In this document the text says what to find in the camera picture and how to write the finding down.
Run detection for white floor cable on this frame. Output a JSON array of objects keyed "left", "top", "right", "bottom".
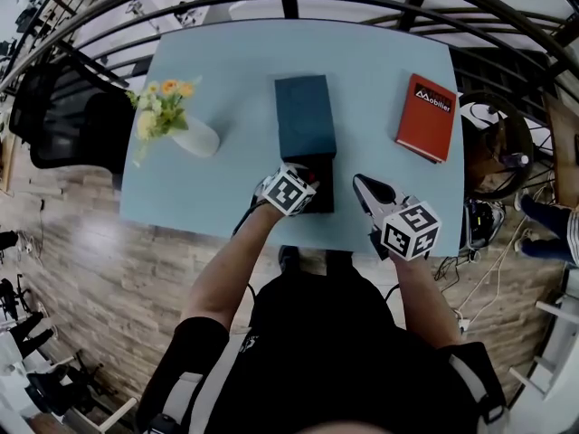
[{"left": 451, "top": 228, "right": 533, "bottom": 329}]

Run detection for white metal desk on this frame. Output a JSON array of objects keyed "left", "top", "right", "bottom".
[{"left": 508, "top": 259, "right": 579, "bottom": 406}]

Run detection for person's right forearm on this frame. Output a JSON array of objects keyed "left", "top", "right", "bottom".
[{"left": 388, "top": 253, "right": 462, "bottom": 350}]

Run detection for dark teal sliding drawer box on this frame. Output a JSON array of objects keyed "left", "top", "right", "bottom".
[{"left": 274, "top": 74, "right": 338, "bottom": 215}]

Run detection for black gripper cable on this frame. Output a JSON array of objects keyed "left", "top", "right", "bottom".
[{"left": 232, "top": 199, "right": 261, "bottom": 238}]

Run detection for black equipment bag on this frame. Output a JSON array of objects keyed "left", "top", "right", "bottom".
[{"left": 460, "top": 196, "right": 507, "bottom": 250}]

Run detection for person's left forearm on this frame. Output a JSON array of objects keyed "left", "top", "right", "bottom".
[{"left": 183, "top": 205, "right": 284, "bottom": 334}]

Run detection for round wooden side table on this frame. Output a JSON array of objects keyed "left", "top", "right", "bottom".
[{"left": 459, "top": 90, "right": 536, "bottom": 198}]

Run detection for person's black clothing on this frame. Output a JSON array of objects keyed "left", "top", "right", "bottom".
[{"left": 135, "top": 259, "right": 508, "bottom": 434}]

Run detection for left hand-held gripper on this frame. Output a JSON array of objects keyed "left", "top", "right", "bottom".
[{"left": 252, "top": 163, "right": 323, "bottom": 217}]

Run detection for black mesh office chair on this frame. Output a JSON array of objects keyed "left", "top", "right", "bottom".
[{"left": 8, "top": 63, "right": 137, "bottom": 189}]

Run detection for person's black shoe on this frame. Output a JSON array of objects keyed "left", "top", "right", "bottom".
[{"left": 278, "top": 245, "right": 299, "bottom": 275}]

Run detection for red hardcover book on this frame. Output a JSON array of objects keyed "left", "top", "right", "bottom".
[{"left": 394, "top": 73, "right": 458, "bottom": 165}]

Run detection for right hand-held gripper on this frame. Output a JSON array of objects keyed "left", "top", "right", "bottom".
[{"left": 352, "top": 174, "right": 442, "bottom": 262}]

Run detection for yellow artificial flower bouquet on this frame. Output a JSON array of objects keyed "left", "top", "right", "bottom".
[{"left": 125, "top": 75, "right": 203, "bottom": 167}]

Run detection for white ceramic vase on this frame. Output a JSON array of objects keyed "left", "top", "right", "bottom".
[{"left": 171, "top": 115, "right": 222, "bottom": 158}]

